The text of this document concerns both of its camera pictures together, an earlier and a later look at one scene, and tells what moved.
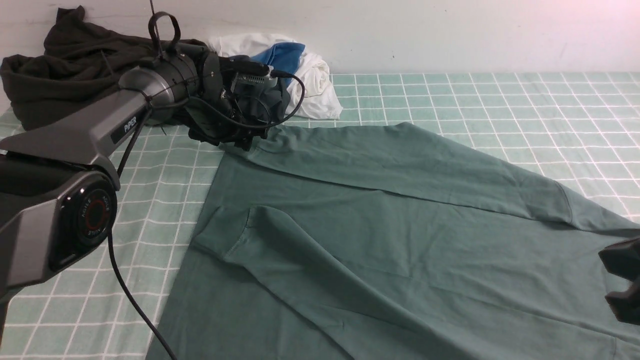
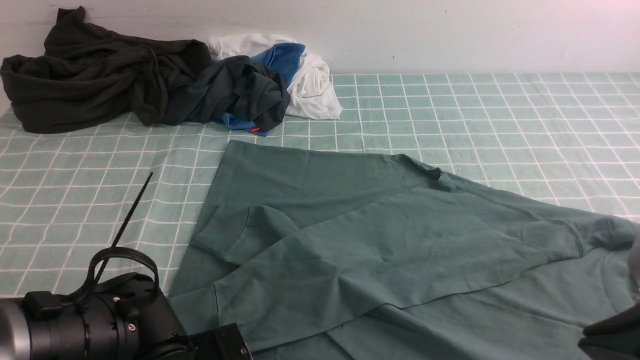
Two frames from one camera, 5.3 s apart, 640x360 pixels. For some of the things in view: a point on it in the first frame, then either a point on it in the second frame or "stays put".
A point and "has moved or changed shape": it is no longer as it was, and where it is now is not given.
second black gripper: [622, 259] -> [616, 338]
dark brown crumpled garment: [81, 60] stays put
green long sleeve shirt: [383, 242] has moved or changed shape
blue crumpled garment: [284, 57] stays put
